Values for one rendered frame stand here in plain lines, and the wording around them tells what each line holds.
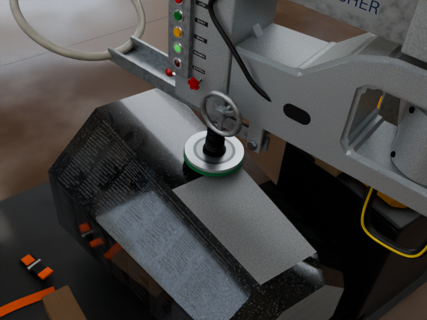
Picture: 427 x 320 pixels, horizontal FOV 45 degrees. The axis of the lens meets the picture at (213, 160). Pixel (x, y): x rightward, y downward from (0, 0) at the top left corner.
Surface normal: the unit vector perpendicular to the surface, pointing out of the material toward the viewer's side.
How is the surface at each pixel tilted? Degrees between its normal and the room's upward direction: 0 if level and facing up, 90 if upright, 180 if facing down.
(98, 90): 0
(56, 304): 0
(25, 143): 0
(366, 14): 90
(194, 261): 45
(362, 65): 90
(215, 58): 90
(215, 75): 90
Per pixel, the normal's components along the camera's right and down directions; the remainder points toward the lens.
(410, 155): -0.86, 0.31
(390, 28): -0.62, 0.51
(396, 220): 0.07, -0.72
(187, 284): -0.51, -0.24
